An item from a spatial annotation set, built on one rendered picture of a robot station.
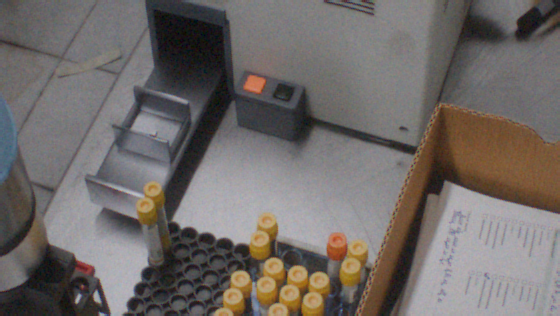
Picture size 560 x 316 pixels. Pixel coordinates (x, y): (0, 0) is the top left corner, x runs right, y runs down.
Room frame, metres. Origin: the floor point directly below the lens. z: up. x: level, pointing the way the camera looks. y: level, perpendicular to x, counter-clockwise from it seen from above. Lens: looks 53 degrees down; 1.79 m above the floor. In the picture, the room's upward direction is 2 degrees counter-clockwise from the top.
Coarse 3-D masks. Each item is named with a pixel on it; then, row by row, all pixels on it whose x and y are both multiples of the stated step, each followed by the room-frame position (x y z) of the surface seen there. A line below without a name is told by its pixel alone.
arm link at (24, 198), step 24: (0, 96) 0.38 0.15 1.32; (0, 120) 0.37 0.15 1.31; (0, 144) 0.36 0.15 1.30; (0, 168) 0.36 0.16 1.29; (24, 168) 0.38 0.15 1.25; (0, 192) 0.35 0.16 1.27; (24, 192) 0.37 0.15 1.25; (0, 216) 0.35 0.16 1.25; (24, 216) 0.36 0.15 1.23; (0, 240) 0.34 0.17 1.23
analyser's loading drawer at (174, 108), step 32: (160, 64) 0.74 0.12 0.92; (192, 64) 0.74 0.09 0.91; (224, 64) 0.74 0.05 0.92; (160, 96) 0.68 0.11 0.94; (192, 96) 0.70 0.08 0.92; (128, 128) 0.64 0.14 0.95; (160, 128) 0.66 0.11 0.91; (192, 128) 0.66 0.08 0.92; (128, 160) 0.63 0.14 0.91; (160, 160) 0.63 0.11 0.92; (96, 192) 0.59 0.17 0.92; (128, 192) 0.58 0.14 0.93
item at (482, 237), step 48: (432, 144) 0.58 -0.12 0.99; (480, 144) 0.58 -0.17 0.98; (528, 144) 0.57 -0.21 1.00; (432, 192) 0.60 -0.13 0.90; (480, 192) 0.58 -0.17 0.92; (528, 192) 0.56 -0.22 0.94; (384, 240) 0.47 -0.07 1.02; (432, 240) 0.52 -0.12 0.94; (480, 240) 0.52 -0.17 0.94; (528, 240) 0.51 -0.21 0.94; (384, 288) 0.47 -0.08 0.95; (432, 288) 0.47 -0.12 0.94; (480, 288) 0.47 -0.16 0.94; (528, 288) 0.46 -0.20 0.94
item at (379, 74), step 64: (192, 0) 0.74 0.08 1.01; (256, 0) 0.72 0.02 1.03; (320, 0) 0.69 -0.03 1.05; (384, 0) 0.67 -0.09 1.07; (448, 0) 0.71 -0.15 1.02; (256, 64) 0.72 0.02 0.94; (320, 64) 0.69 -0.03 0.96; (384, 64) 0.67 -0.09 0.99; (448, 64) 0.75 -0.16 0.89; (256, 128) 0.69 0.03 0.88; (384, 128) 0.67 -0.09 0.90
